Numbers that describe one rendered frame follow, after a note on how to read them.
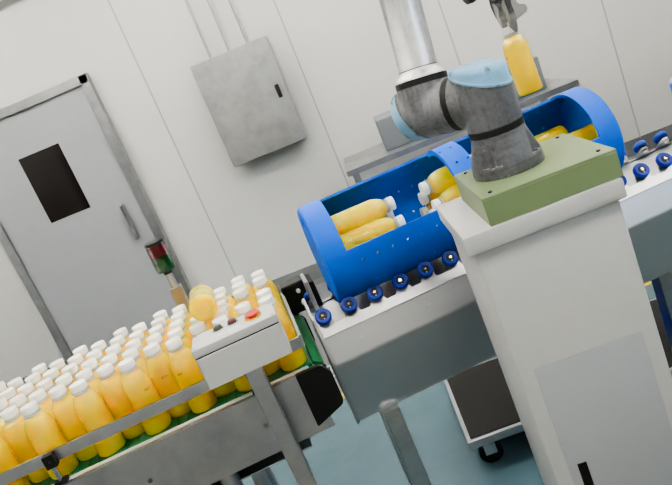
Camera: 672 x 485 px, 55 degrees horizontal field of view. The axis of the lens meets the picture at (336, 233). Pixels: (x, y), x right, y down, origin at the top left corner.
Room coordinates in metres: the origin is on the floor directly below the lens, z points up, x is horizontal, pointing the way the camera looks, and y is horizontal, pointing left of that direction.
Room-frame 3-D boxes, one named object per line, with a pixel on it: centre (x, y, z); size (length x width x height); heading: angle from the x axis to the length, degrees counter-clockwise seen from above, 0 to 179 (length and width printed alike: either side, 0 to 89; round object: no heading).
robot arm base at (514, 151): (1.32, -0.39, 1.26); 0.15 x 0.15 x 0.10
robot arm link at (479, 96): (1.32, -0.39, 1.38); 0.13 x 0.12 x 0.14; 47
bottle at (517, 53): (1.80, -0.66, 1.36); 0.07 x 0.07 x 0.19
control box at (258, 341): (1.38, 0.30, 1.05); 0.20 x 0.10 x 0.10; 96
